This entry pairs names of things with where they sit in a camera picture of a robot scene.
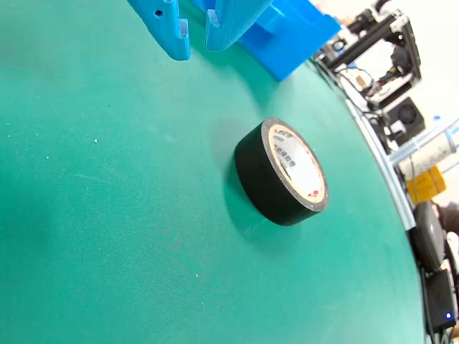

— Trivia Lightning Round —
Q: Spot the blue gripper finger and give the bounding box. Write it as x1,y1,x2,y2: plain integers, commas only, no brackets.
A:
127,0,191,62
204,0,275,52

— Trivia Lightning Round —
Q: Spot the black electrical tape roll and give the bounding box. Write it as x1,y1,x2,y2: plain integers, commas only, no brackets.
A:
234,117,330,227

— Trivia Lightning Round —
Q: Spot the black fan box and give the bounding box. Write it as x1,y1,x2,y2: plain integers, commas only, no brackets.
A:
382,96,426,145

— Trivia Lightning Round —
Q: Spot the black box with blue light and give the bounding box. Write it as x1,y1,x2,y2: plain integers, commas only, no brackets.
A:
424,268,458,335

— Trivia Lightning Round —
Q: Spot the green cutting mat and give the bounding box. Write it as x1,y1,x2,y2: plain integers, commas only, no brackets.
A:
0,0,426,344

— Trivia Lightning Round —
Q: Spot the white tube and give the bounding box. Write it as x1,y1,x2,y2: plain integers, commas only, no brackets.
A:
389,121,459,180

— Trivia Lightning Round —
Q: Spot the yellow tool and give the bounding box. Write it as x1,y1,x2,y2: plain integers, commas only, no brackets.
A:
406,166,448,207

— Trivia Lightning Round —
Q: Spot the dark grey rounded device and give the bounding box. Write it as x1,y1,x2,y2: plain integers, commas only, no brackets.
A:
410,200,446,274

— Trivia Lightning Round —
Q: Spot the blue plastic box with handle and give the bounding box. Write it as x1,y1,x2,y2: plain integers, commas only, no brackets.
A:
238,0,342,82

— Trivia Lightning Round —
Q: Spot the black 3D printer frame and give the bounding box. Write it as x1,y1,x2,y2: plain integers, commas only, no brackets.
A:
315,9,422,108

